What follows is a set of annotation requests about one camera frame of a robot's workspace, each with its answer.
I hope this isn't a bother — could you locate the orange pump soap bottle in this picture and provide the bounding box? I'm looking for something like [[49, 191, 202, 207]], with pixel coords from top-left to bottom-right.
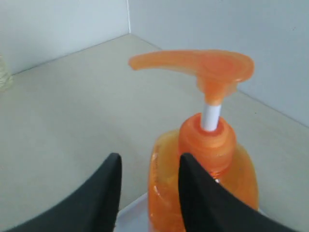
[[129, 50, 259, 232]]

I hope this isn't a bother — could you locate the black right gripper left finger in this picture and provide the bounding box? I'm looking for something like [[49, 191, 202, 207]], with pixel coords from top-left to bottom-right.
[[10, 153, 122, 232]]

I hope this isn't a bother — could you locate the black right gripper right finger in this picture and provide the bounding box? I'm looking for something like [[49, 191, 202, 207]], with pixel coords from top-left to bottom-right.
[[178, 153, 292, 232]]

